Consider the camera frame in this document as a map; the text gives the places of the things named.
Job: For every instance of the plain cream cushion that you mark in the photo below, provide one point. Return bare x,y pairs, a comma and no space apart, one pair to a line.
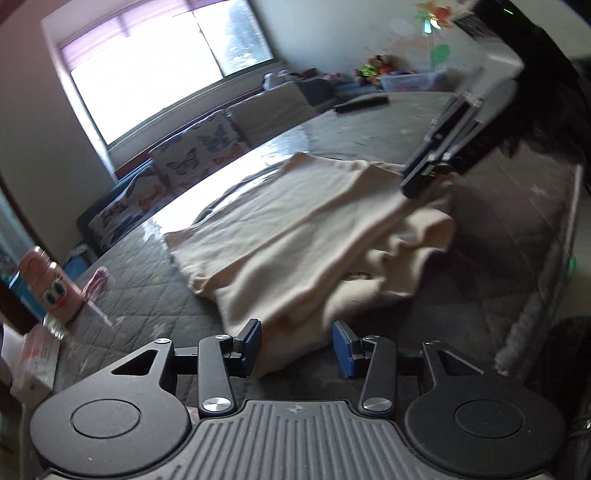
272,110

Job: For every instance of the wide butterfly print cushion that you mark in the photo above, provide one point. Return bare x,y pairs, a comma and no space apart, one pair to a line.
124,207

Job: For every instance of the window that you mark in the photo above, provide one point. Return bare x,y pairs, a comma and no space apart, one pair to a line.
161,64

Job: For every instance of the white tissue box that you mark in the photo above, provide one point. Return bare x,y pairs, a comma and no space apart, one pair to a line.
30,364

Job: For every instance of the flower wall decal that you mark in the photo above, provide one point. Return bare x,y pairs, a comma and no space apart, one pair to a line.
434,27

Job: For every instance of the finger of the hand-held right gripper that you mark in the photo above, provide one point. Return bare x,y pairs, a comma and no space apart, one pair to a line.
443,168
445,127

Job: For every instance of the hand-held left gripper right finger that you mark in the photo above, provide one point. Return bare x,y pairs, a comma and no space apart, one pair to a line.
342,350

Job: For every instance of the clear plastic storage box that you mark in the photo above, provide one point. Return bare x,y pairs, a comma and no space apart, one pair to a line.
411,82

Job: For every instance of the pink plush toy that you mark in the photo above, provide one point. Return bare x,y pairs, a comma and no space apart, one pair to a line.
331,77

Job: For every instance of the dark blue sofa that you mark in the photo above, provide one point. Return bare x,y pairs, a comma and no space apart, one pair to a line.
85,221

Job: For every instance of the pink cartoon water bottle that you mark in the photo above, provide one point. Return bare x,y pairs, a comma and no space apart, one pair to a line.
48,286

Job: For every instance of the orange plush toy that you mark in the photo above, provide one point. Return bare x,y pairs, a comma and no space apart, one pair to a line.
388,68

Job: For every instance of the cream sweatshirt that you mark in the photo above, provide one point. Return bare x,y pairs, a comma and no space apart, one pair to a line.
300,221

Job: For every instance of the person's right forearm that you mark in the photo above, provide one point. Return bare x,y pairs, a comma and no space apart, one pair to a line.
554,115

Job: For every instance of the black and white plush toy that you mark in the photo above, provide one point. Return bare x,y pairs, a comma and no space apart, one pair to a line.
277,79

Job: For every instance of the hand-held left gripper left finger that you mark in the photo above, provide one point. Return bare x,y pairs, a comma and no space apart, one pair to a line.
253,346

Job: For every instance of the blue chair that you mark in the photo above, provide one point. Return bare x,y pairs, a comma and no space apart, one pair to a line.
78,261

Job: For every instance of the black remote control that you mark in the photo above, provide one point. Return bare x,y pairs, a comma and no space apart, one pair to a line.
360,104

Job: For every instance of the tall butterfly print cushion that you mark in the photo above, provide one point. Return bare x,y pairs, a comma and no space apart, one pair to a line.
198,147

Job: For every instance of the brown plush toy green shirt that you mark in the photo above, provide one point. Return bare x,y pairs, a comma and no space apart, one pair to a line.
369,69

